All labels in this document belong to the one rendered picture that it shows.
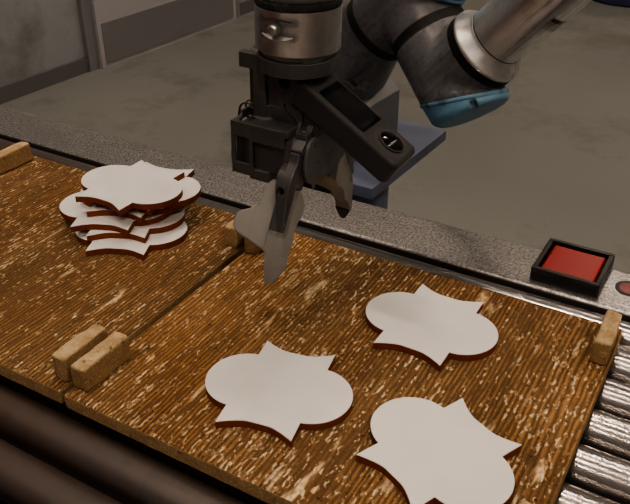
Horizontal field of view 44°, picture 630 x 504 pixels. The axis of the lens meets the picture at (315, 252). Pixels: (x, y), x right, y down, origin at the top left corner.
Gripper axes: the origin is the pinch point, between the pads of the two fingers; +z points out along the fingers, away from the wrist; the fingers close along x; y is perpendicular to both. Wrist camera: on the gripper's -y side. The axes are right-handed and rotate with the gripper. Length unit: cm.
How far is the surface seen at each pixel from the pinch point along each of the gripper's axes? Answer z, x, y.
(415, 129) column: 13, -63, 15
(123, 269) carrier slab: 6.6, 4.9, 21.5
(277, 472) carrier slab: 6.1, 21.6, -9.0
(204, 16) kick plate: 95, -339, 270
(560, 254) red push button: 6.5, -23.3, -19.7
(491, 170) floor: 100, -233, 47
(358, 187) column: 13.4, -38.3, 13.8
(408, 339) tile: 5.1, 1.9, -11.5
